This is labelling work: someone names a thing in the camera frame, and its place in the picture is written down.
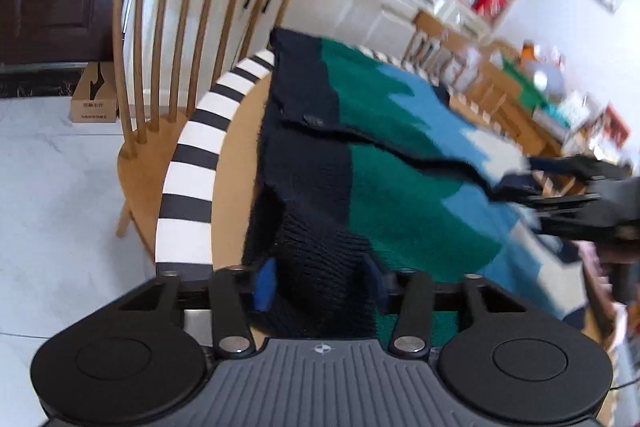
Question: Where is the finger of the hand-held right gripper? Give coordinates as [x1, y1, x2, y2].
[492, 172, 601, 208]
[527, 154, 632, 182]

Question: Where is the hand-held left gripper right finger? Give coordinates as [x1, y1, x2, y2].
[361, 253, 531, 357]

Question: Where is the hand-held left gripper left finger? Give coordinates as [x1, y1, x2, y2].
[117, 257, 278, 358]

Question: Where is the colour block knit sweater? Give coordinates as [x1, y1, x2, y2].
[242, 27, 591, 343]

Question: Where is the wooden sideboard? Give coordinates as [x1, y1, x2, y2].
[450, 57, 566, 158]

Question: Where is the green plastic tray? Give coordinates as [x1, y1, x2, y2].
[502, 57, 547, 108]

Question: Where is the wooden spindle back chair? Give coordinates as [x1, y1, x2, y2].
[100, 0, 321, 265]
[402, 12, 481, 82]

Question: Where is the cardboard box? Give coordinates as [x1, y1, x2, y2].
[70, 62, 119, 124]

